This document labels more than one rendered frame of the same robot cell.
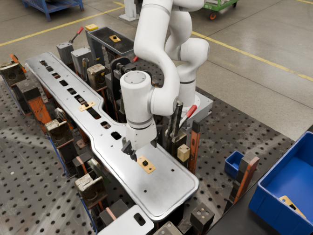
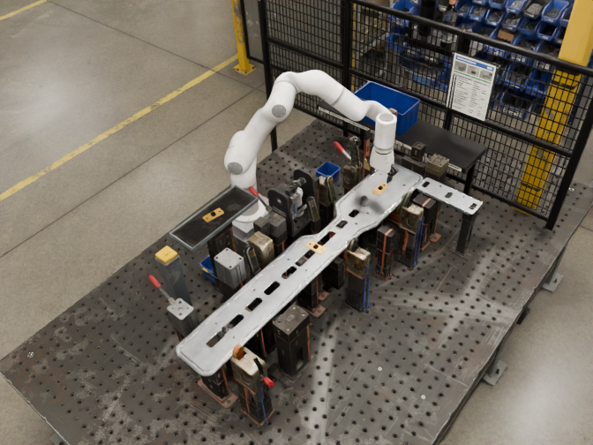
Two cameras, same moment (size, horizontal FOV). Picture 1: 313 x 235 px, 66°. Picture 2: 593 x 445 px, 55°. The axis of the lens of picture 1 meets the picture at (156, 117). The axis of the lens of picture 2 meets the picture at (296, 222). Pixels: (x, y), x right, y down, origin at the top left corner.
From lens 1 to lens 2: 2.50 m
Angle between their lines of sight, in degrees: 66
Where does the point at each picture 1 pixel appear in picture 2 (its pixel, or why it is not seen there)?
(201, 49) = not seen: hidden behind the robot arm
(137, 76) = (385, 116)
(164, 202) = (409, 175)
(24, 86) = (294, 319)
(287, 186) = not seen: hidden behind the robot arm
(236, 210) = (404, 139)
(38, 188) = (390, 328)
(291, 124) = (166, 190)
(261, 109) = (131, 215)
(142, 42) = (364, 105)
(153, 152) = (366, 185)
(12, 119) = (282, 430)
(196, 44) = not seen: hidden behind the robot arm
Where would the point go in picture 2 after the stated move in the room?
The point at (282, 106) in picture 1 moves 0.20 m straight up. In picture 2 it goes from (128, 194) to (121, 173)
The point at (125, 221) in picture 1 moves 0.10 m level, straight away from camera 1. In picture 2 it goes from (430, 190) to (412, 198)
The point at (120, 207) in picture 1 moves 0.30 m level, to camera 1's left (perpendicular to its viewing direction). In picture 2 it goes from (419, 199) to (443, 246)
